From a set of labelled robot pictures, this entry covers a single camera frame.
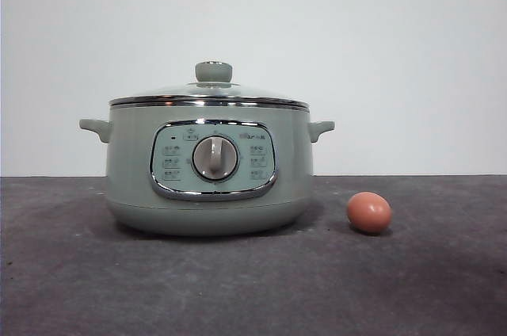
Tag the glass lid with green knob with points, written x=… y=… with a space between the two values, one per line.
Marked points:
x=212 y=71

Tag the brown egg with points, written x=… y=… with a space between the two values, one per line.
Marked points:
x=369 y=212

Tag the pale green electric cooking pot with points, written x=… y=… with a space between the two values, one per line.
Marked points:
x=130 y=161

